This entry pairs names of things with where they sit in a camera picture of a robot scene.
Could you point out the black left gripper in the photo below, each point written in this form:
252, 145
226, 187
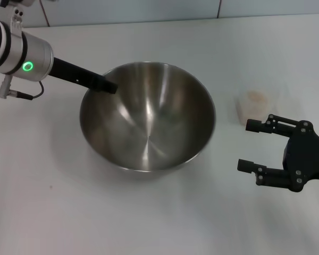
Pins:
71, 73

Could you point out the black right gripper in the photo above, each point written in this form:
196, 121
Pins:
305, 156

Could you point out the clear plastic measuring cup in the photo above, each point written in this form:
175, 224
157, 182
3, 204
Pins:
255, 111

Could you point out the stainless steel mixing bowl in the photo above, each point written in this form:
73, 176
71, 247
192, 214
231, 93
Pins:
149, 119

